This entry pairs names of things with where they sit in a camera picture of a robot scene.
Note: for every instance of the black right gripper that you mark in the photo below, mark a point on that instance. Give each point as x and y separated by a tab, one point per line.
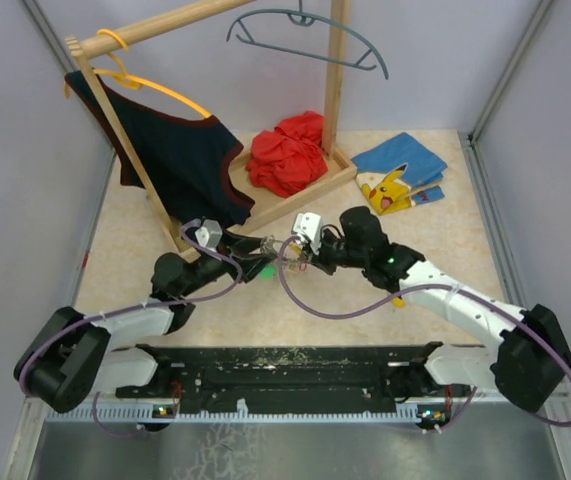
319	259

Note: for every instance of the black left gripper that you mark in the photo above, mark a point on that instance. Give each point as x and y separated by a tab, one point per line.
240	251

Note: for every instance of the steel key organizer yellow handle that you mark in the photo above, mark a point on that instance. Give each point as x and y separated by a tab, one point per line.
292	258

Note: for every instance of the green key tag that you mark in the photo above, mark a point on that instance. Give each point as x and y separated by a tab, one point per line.
268	272

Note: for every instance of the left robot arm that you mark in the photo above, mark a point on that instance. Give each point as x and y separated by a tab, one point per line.
76	356

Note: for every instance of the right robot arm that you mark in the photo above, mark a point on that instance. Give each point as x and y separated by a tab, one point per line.
523	353

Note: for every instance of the wooden clothes rack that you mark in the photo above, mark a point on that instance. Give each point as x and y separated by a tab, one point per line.
87	84

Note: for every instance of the small yellow tag key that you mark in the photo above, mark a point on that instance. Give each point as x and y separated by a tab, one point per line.
399	302

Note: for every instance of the red crumpled cloth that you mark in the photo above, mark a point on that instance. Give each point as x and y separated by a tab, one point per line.
289	158

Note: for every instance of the blue pikachu cloth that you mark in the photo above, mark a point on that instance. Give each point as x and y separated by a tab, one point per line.
399	174

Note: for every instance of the grey-blue clothes hanger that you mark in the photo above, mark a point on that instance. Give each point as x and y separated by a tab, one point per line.
300	32

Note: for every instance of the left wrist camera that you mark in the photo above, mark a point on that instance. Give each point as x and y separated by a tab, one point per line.
209	234

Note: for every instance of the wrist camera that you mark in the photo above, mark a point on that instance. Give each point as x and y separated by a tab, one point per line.
209	234
306	229

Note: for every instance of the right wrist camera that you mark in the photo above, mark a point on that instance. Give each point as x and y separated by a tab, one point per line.
306	229

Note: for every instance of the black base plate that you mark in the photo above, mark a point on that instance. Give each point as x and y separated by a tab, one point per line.
291	380

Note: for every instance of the white slotted cable duct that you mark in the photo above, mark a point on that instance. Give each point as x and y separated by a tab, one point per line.
149	413

